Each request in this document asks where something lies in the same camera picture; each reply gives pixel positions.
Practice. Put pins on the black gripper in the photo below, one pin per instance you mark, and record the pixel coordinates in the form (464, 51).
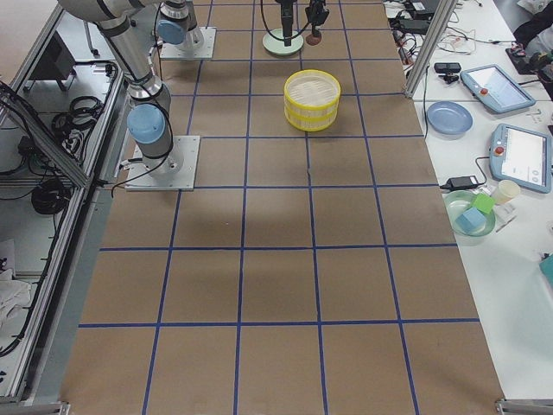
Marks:
(286, 13)

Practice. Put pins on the brown steamed bun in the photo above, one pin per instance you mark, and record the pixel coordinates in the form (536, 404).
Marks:
(313, 40)

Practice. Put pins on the yellow steamer layer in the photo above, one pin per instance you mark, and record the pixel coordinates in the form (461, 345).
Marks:
(331, 77)
(311, 122)

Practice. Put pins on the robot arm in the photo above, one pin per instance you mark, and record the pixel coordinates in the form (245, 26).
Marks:
(177, 24)
(148, 120)

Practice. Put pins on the white steamer cloth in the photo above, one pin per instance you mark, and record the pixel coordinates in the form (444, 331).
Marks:
(312, 89)

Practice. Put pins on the pale green plate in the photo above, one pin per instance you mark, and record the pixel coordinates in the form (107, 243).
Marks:
(276, 47)

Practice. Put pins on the black webcam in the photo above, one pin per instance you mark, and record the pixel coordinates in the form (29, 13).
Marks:
(448, 71)

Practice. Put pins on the blue plate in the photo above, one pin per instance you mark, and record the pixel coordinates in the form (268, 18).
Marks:
(449, 118)

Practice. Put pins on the upper teach pendant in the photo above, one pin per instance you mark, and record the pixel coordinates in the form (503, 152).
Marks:
(495, 89)

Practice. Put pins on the teach pendant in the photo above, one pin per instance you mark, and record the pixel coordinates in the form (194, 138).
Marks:
(523, 156)
(495, 89)

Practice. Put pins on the black power adapter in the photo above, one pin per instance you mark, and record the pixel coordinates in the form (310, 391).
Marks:
(460, 183)

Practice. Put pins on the lower teach pendant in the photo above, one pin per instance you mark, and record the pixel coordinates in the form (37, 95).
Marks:
(523, 156)

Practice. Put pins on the green foam cube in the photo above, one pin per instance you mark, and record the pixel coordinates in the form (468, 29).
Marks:
(483, 202)

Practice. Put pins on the blue foam cube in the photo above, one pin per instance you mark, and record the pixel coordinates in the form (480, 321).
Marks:
(471, 221)

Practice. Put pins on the paper cup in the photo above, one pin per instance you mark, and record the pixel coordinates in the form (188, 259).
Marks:
(506, 191)

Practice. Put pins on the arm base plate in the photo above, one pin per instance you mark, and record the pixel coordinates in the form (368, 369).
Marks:
(177, 172)
(207, 45)

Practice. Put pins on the aluminium frame post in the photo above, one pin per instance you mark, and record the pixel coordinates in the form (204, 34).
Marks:
(436, 28)

